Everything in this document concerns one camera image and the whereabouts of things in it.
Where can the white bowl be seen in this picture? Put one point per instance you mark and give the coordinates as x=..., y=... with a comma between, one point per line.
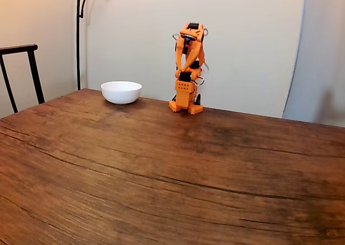
x=121, y=92

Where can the wrist camera on orange mount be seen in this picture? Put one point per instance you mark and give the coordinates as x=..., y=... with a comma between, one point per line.
x=186, y=41

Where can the black floor lamp pole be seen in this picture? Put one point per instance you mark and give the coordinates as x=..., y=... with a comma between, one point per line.
x=78, y=40

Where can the dark wooden chair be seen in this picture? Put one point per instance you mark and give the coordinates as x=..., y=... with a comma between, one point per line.
x=32, y=67

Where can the black table clamp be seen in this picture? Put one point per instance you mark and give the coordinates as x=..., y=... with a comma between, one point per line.
x=199, y=99

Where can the white backdrop board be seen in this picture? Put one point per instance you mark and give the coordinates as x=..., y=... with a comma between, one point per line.
x=134, y=40

